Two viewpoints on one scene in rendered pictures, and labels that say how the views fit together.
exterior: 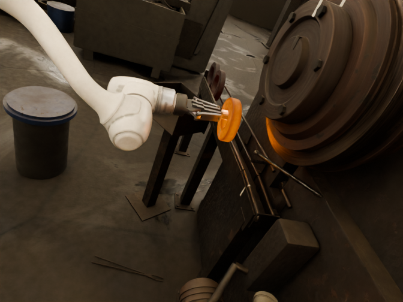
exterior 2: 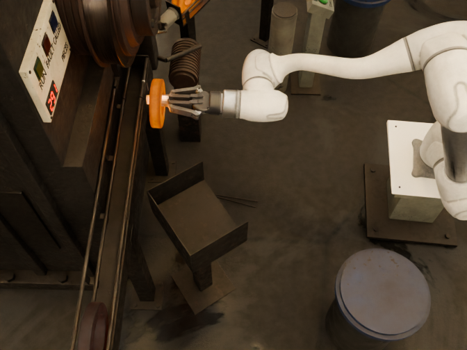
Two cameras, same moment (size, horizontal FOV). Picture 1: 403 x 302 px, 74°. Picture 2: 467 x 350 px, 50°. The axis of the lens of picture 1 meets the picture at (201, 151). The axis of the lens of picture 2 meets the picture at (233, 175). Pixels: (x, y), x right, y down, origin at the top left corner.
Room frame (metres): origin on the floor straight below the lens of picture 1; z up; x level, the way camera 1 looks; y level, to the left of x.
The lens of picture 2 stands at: (1.79, 0.54, 2.07)
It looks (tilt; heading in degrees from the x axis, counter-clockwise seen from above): 58 degrees down; 199
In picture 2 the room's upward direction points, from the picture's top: 1 degrees clockwise
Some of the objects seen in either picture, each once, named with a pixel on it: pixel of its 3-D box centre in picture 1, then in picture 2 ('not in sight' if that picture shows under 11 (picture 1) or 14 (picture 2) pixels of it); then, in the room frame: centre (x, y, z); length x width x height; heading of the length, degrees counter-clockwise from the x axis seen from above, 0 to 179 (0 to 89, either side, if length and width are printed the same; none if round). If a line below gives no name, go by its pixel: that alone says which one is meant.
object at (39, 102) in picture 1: (42, 135); (369, 310); (1.06, 0.83, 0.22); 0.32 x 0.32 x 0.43
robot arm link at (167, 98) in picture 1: (165, 101); (229, 103); (0.80, 0.17, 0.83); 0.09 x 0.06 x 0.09; 19
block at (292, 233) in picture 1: (277, 257); (141, 42); (0.50, -0.31, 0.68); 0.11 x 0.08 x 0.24; 109
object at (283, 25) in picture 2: not in sight; (279, 51); (-0.07, 0.12, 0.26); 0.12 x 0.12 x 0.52
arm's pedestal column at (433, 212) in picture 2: not in sight; (418, 187); (0.42, 0.93, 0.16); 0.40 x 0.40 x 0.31; 14
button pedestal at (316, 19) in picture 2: not in sight; (312, 39); (-0.16, 0.26, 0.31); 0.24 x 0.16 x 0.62; 19
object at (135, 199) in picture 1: (161, 156); (201, 253); (1.12, 0.19, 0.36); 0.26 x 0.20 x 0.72; 54
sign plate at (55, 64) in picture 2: not in sight; (48, 59); (1.08, -0.21, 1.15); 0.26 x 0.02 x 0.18; 19
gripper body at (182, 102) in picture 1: (187, 106); (206, 102); (0.82, 0.10, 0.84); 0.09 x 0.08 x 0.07; 109
